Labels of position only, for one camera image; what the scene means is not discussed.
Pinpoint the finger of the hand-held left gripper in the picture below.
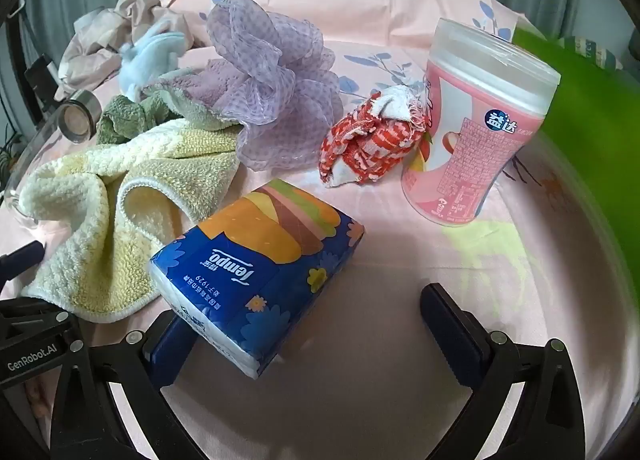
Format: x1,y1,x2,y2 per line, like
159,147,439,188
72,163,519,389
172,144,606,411
0,245,47,286

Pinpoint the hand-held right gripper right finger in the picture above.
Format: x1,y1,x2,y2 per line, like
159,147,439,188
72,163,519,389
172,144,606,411
420,282,586,460

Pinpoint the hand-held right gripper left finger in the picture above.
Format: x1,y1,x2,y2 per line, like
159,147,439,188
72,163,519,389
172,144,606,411
50,310,226,460

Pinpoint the yellow towel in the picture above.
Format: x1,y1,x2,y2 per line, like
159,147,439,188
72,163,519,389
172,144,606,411
20,117,241,323

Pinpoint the blue tissue pack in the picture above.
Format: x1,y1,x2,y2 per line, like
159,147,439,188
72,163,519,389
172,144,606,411
149,179,366,381

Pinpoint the green cloth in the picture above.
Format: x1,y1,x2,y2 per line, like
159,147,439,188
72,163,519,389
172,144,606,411
96,94,171,146

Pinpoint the red white patterned cloth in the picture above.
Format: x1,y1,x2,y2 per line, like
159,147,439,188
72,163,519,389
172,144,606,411
317,85,428,188

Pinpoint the green box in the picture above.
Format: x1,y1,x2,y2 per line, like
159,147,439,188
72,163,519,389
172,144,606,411
512,25,640,291

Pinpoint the light blue plush toy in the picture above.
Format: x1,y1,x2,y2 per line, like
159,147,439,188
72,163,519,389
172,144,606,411
118,20,196,101

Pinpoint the purple towel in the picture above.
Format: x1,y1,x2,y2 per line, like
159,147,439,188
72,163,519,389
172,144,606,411
145,59,246,131

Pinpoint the purple mesh bath pouf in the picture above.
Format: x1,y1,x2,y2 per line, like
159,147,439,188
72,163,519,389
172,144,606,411
206,0,343,171

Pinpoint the clear glass jar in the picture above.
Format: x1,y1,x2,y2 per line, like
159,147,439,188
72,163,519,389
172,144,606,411
2,105,66,226

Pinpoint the pink printed bedsheet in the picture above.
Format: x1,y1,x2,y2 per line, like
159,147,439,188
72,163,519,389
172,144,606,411
0,0,621,460

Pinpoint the pink gum jar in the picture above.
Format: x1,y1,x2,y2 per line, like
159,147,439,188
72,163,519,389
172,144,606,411
400,17,561,226

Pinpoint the crumpled pale pink cloth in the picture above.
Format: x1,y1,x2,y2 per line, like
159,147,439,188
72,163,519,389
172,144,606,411
54,0,211,101

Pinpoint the patterned cushion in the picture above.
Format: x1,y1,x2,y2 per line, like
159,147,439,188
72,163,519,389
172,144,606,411
560,35,626,71

